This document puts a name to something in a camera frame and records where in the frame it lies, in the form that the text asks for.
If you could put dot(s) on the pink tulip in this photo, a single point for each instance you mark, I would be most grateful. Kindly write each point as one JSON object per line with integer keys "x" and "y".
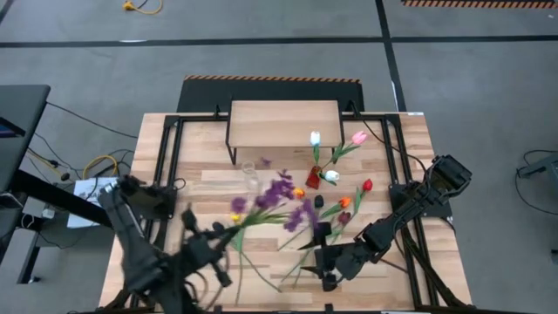
{"x": 359, "y": 138}

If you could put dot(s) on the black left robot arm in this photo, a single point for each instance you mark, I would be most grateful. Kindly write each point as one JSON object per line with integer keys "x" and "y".
{"x": 131, "y": 244}

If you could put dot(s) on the black metal table frame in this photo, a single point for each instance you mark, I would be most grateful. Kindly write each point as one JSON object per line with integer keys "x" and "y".
{"x": 196, "y": 118}

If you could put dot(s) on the yellow orange tulip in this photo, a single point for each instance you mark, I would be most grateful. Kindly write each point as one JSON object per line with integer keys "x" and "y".
{"x": 299, "y": 193}

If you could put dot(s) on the purple flower bunch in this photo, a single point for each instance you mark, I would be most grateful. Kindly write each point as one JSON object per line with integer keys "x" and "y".
{"x": 279, "y": 192}

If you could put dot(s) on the dark grey desk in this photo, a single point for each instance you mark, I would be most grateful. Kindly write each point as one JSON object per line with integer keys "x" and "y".
{"x": 22, "y": 131}

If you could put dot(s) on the white paper sheet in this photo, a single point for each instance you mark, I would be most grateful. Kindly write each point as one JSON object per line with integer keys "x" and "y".
{"x": 85, "y": 192}

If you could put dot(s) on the red glass vase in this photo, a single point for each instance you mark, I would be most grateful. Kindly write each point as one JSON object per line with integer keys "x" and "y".
{"x": 313, "y": 179}

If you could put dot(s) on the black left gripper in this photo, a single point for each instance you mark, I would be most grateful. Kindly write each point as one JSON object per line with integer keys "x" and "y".
{"x": 200, "y": 255}

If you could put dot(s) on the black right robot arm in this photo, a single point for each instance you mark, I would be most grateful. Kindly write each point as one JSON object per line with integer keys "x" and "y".
{"x": 410, "y": 202}

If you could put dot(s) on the black floor mat striped edge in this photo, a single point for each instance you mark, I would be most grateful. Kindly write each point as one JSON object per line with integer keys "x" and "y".
{"x": 270, "y": 93}

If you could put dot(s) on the clear glass vase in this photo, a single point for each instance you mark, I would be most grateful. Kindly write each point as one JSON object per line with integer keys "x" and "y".
{"x": 251, "y": 174}

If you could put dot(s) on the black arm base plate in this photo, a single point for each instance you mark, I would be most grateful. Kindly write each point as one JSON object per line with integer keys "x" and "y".
{"x": 163, "y": 209}
{"x": 440, "y": 209}

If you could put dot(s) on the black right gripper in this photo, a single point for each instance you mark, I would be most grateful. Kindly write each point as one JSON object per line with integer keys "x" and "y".
{"x": 344, "y": 261}

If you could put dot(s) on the raised wooden shelf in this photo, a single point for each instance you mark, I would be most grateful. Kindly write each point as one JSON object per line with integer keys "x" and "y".
{"x": 283, "y": 124}

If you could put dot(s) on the white power adapter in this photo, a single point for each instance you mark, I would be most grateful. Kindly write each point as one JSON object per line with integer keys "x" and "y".
{"x": 48, "y": 213}

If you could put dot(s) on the red tulip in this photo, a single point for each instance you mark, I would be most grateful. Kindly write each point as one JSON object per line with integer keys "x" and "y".
{"x": 367, "y": 185}

